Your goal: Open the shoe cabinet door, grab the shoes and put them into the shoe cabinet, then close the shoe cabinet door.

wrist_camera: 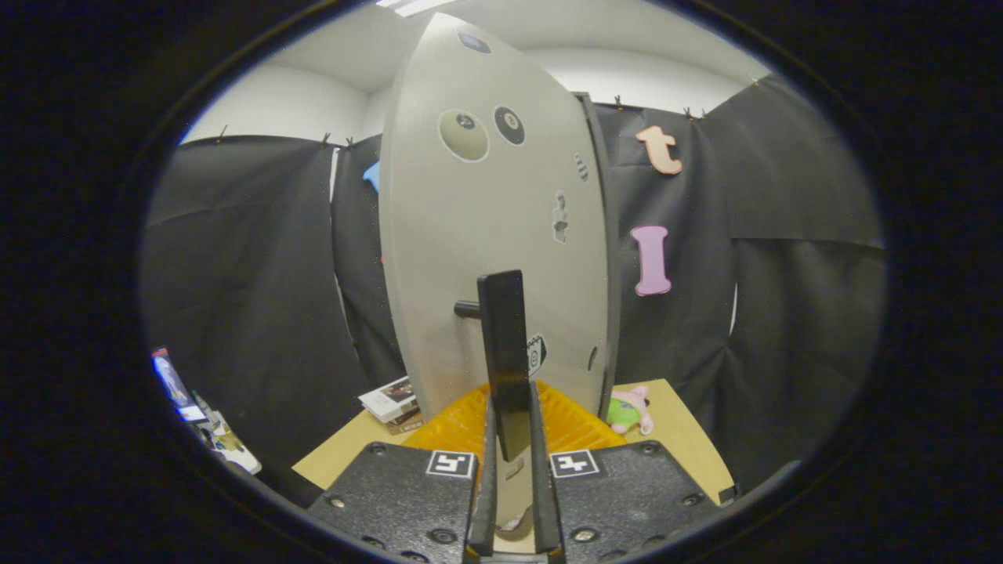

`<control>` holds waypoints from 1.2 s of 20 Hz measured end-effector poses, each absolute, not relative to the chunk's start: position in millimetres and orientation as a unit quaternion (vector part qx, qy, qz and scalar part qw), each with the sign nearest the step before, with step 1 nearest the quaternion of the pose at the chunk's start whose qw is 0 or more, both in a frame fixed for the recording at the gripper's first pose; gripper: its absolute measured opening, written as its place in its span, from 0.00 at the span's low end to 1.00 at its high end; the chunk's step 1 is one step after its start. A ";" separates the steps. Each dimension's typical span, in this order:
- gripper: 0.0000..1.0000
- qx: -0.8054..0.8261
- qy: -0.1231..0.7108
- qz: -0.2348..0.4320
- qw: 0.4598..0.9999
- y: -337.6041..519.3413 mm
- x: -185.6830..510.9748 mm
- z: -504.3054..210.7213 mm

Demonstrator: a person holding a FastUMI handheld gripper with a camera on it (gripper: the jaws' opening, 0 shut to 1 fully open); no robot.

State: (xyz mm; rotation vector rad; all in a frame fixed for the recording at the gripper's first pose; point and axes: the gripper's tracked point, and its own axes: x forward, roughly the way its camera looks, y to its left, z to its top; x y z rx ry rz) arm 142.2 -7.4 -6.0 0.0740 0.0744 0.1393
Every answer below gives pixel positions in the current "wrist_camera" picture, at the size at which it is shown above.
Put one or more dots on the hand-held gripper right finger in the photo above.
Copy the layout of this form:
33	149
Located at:
541	501

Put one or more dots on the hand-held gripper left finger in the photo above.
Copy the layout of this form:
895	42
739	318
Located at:
489	501

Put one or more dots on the light grey shoe cabinet door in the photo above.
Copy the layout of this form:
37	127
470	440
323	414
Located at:
470	235

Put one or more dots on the green and pink plush toy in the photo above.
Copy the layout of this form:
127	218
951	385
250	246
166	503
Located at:
623	413

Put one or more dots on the white book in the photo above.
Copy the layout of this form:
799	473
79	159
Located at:
388	398

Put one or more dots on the white cluttered object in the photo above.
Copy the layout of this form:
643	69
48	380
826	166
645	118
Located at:
231	446

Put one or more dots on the blue poster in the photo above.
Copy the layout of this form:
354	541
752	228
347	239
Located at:
174	384

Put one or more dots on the black backdrop cloth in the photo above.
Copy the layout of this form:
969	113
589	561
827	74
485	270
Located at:
235	274

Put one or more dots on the long ceiling light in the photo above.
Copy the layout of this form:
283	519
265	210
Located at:
415	6

